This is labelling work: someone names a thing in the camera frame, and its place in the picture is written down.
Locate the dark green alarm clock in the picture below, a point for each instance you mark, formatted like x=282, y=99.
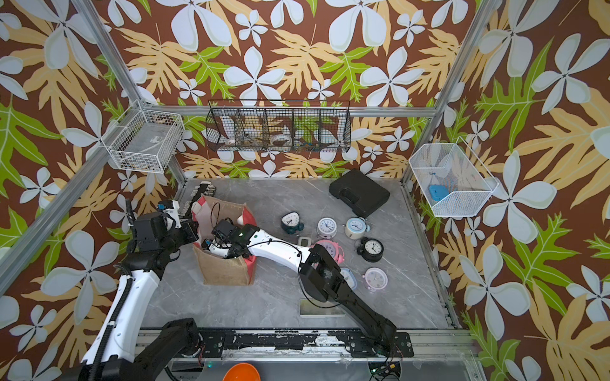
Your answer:
x=291, y=223

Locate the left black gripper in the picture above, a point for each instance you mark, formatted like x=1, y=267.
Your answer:
x=189, y=228

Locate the blue object in basket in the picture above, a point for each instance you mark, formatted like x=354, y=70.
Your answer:
x=438, y=192

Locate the beige twin-bell alarm clock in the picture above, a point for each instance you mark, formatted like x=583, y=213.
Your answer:
x=356, y=228

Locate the black plastic tool case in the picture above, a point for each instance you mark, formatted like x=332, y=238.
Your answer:
x=358, y=191

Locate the black socket set holder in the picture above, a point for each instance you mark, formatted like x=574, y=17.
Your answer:
x=204, y=188

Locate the white wire basket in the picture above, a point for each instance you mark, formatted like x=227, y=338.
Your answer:
x=144, y=139
x=459, y=168

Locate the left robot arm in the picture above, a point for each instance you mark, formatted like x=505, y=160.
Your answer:
x=113, y=355

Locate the white wire basket right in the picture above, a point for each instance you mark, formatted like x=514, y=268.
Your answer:
x=459, y=168

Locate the red burlap canvas bag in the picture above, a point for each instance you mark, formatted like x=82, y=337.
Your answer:
x=207, y=212

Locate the black wire basket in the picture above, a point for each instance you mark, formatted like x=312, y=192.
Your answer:
x=259, y=125

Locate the white wire basket left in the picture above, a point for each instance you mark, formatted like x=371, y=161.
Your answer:
x=144, y=139

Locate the black round alarm clock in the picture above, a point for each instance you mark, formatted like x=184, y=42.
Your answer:
x=370, y=249

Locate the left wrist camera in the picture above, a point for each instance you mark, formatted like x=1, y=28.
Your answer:
x=170, y=210

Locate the light pink round clock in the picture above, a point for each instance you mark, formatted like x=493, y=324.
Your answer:
x=375, y=279

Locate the small white digital clock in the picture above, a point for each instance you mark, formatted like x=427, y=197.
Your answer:
x=304, y=241

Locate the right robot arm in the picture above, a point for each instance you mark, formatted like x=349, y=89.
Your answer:
x=319, y=275

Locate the white round alarm clock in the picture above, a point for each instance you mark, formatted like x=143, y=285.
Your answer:
x=327, y=227

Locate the blue square alarm clock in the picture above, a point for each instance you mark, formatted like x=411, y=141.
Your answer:
x=349, y=277

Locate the black mounting rail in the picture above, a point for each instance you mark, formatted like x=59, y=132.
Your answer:
x=353, y=343

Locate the orange bowl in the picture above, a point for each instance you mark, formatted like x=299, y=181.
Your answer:
x=242, y=372

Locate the pink twin-bell alarm clock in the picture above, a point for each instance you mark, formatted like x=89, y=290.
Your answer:
x=334, y=249

